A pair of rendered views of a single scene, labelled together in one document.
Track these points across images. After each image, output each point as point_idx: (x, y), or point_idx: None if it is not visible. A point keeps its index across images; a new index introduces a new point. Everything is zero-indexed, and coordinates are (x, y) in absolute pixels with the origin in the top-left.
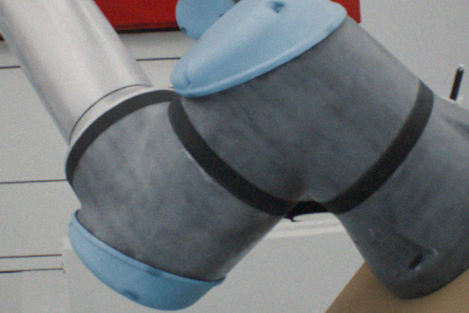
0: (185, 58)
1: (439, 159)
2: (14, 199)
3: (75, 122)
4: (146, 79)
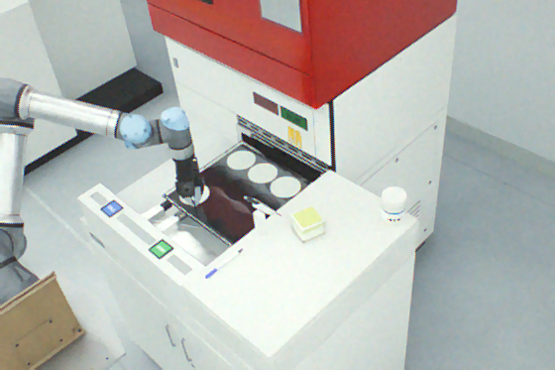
0: None
1: None
2: (207, 103)
3: None
4: (0, 211)
